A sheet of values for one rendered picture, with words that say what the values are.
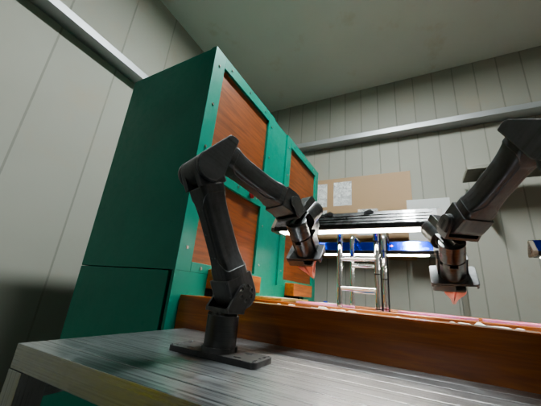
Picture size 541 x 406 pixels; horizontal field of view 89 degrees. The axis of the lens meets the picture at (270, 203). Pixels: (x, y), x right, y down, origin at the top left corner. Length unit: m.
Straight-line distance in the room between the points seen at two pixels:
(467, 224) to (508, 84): 3.26
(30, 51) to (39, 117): 0.40
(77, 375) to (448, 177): 3.23
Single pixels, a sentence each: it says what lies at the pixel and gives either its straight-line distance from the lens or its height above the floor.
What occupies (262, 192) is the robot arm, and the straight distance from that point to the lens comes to 0.66.
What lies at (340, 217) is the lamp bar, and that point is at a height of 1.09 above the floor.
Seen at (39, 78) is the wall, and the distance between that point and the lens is 2.40.
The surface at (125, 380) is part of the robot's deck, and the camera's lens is 0.47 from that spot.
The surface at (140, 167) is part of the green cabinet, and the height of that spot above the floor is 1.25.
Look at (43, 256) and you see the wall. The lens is 2.22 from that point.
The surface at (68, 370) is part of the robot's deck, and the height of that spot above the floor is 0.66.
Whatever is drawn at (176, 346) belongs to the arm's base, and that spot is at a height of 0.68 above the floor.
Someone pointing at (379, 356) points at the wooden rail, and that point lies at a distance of 0.71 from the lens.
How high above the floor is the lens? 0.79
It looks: 18 degrees up
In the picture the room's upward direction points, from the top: 5 degrees clockwise
